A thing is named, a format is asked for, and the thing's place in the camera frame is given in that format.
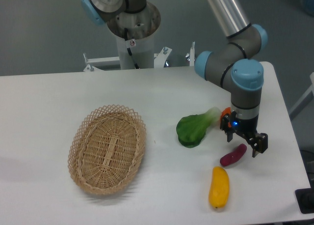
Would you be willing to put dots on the white metal base frame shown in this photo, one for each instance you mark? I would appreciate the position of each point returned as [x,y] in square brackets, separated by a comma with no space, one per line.
[160,60]

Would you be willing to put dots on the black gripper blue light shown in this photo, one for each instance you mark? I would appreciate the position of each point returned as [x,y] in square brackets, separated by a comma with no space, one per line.
[245,121]

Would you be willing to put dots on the yellow mango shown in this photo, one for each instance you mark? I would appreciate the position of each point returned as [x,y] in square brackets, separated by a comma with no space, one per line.
[219,188]

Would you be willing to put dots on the white frame at right edge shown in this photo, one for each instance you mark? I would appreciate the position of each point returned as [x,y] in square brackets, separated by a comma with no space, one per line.
[303,101]

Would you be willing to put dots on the black device at table edge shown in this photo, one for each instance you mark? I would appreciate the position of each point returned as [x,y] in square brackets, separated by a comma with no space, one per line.
[305,200]

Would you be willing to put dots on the orange fruit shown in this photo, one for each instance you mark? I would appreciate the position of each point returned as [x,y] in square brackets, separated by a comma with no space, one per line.
[224,113]

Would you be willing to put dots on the woven wicker basket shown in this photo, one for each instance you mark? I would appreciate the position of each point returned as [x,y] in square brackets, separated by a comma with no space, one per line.
[107,150]

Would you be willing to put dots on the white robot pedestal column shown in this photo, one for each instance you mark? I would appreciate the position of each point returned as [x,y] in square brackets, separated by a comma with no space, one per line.
[136,53]

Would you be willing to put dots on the green bok choy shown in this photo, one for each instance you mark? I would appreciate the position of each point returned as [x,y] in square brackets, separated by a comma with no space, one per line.
[192,129]

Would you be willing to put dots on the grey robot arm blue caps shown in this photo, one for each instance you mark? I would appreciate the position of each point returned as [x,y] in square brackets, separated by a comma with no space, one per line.
[134,22]

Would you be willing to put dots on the purple sweet potato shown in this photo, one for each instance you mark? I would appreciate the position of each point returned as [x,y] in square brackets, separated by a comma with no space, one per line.
[233,156]

